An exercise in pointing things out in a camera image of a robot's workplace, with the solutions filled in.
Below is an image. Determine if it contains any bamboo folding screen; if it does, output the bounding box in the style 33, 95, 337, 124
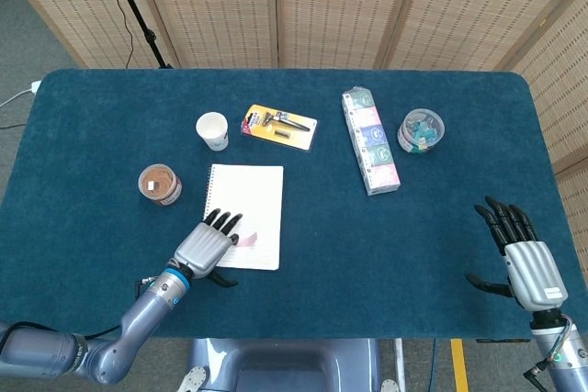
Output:
0, 0, 588, 209

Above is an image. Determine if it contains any thin black hanging cable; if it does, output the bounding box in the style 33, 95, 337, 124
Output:
95, 0, 135, 68

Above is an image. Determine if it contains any colourful tissue pack strip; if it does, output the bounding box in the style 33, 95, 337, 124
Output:
341, 85, 401, 196

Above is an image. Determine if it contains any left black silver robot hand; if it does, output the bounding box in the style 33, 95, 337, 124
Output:
174, 208, 243, 288

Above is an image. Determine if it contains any white spiral notebook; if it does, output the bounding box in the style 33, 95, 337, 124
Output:
201, 163, 285, 272

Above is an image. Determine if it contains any yellow razor blister pack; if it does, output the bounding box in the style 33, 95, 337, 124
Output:
240, 103, 319, 151

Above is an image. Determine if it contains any white table leg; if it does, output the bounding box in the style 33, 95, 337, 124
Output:
393, 338, 407, 392

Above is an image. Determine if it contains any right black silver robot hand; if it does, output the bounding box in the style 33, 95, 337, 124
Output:
464, 196, 567, 310

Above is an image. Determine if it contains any blue table mat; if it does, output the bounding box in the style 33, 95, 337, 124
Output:
0, 68, 588, 342

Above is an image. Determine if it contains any white paper cup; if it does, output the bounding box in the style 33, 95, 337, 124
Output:
195, 111, 230, 152

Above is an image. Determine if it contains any clear tub of rubber bands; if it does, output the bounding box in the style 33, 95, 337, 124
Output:
137, 162, 184, 207

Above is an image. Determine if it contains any black tripod stand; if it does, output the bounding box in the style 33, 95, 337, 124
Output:
101, 0, 175, 70

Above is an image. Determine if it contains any white power cable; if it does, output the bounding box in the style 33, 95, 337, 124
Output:
0, 87, 33, 108

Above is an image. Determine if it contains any blue cable under table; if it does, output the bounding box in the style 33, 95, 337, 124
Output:
429, 338, 438, 392

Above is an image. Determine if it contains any blue-grey robot torso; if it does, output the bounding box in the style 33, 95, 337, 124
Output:
188, 338, 382, 392

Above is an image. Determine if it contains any clear tub of binder clips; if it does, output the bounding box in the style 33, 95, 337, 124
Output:
396, 107, 446, 154

